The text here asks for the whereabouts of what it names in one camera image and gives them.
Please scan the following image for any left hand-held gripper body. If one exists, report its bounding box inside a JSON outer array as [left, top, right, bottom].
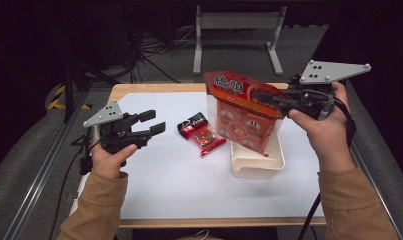
[[82, 99, 151, 155]]

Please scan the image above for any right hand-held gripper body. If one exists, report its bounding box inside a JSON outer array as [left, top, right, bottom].
[[285, 59, 372, 121]]

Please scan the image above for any orange packet with cube blocks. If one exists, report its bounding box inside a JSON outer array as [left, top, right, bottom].
[[203, 70, 292, 158]]

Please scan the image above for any small black and red packet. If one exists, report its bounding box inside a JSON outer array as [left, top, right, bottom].
[[176, 111, 228, 157]]

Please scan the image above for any white plastic container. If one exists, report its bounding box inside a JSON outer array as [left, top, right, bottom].
[[230, 132, 286, 180]]

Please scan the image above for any person's left hand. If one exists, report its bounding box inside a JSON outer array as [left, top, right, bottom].
[[89, 142, 139, 180]]

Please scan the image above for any person's right hand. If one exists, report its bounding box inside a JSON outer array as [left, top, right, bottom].
[[287, 81, 357, 174]]

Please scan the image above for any white table mat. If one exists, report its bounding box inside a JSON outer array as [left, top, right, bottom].
[[69, 91, 325, 221]]

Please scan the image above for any black tripod stand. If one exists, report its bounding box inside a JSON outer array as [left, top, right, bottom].
[[59, 58, 121, 124]]

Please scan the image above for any yellow and black hazard tape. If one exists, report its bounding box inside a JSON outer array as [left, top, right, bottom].
[[47, 84, 93, 111]]

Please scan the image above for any grey metal stand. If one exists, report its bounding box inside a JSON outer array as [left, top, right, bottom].
[[192, 4, 288, 77]]

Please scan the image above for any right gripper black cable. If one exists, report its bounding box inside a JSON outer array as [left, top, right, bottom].
[[296, 96, 357, 240]]

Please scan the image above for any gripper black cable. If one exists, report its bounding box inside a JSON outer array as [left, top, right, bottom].
[[48, 128, 102, 240], [296, 96, 357, 240]]

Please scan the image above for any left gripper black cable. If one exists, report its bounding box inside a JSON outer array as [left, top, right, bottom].
[[48, 128, 102, 240]]

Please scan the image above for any bundle of floor cables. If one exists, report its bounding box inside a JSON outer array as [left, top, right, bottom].
[[120, 6, 197, 85]]

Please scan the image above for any metal floor rail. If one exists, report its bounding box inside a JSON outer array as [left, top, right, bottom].
[[349, 139, 403, 240], [1, 91, 91, 240]]

